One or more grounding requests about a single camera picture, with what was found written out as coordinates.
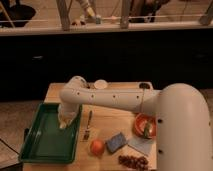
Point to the blue sponge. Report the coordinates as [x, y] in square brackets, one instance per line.
[116, 142]

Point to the orange bowl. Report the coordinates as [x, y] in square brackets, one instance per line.
[139, 124]

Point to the green item in bowl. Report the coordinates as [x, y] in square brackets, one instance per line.
[146, 132]

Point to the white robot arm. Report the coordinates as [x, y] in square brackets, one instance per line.
[184, 138]

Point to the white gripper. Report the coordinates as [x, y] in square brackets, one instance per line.
[67, 114]

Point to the orange fruit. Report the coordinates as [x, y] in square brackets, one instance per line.
[97, 147]

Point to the black round object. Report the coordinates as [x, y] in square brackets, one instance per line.
[144, 85]

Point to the bunch of red grapes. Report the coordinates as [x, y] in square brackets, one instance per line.
[138, 163]

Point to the green plastic tray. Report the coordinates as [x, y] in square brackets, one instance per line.
[46, 142]

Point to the grey cloth napkin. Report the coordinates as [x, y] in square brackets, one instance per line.
[141, 145]

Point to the metal fork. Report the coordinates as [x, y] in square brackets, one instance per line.
[87, 131]

